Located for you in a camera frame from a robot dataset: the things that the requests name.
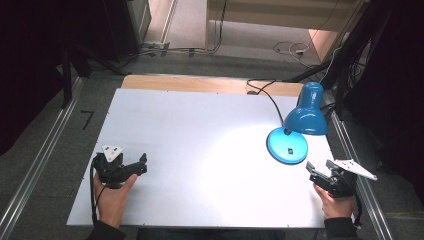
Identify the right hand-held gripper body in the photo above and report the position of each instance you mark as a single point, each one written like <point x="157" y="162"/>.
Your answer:
<point x="343" y="176"/>

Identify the dark cabinet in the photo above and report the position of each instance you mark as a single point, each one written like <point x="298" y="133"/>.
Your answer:
<point x="123" y="26"/>

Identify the person's right hand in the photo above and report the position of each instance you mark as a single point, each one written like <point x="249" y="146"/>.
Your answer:
<point x="336" y="205"/>

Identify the light wooden furniture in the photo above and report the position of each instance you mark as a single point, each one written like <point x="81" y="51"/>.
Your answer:
<point x="276" y="13"/>

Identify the person's dark lap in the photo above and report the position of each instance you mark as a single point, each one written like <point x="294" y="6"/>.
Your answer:
<point x="226" y="234"/>

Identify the person's left hand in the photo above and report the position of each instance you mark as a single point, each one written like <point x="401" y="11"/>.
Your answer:
<point x="111" y="201"/>

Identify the upright aluminium profile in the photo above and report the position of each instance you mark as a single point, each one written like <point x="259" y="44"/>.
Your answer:
<point x="168" y="23"/>

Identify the black tape corner mark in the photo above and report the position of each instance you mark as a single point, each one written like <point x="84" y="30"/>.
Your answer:
<point x="87" y="118"/>

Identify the aluminium frame rail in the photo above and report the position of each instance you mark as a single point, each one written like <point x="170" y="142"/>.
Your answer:
<point x="360" y="186"/>
<point x="36" y="163"/>

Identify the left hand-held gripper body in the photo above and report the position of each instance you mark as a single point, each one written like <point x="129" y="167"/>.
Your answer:
<point x="111" y="166"/>

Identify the blue desk lamp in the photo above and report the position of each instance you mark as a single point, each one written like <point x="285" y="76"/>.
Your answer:
<point x="300" y="123"/>

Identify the black metal stand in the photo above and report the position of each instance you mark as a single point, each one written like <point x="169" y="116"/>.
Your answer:
<point x="66" y="78"/>

